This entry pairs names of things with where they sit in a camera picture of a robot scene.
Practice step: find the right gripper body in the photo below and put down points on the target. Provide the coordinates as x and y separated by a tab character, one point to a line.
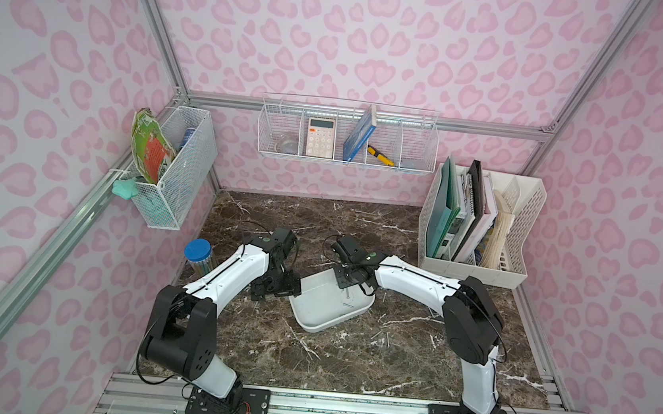
351	276

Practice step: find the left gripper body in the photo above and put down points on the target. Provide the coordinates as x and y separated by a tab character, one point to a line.
276	283

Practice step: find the pile of metal screws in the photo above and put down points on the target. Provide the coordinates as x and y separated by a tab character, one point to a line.
346	299

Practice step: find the white plastic storage box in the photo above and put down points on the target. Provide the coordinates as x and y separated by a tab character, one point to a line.
320	307

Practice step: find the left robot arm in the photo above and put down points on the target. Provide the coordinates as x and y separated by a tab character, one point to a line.
181	336

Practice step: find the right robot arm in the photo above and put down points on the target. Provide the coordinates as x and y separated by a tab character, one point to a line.
473	325

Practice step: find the blue lid clear jar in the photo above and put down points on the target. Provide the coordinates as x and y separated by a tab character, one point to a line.
199	254

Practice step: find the clear tape roll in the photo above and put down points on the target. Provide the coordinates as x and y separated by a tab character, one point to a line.
287	144

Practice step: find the green folder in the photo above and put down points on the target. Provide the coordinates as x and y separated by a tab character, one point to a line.
447	207

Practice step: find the yellow utility knife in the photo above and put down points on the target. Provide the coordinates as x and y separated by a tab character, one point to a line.
380	156

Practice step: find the pink white book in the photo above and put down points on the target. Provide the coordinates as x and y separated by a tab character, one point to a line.
490	211

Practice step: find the white pink calculator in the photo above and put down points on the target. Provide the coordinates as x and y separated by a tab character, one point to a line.
320	138

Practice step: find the blue book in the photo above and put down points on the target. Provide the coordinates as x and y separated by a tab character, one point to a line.
360	134

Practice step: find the white desk file organizer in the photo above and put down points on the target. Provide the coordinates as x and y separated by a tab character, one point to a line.
526	196

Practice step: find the white mesh side basket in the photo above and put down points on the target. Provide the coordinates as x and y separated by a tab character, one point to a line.
165	205

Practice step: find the black binder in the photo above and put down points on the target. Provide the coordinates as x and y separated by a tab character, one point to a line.
472	208

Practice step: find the green red circuit board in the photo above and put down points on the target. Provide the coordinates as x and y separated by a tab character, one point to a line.
152	152

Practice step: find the teal rubber toy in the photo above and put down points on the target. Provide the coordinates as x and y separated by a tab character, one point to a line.
125	189

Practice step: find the white wire wall basket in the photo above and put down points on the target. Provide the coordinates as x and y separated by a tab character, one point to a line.
408	136

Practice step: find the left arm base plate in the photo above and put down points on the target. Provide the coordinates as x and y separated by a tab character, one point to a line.
240	400

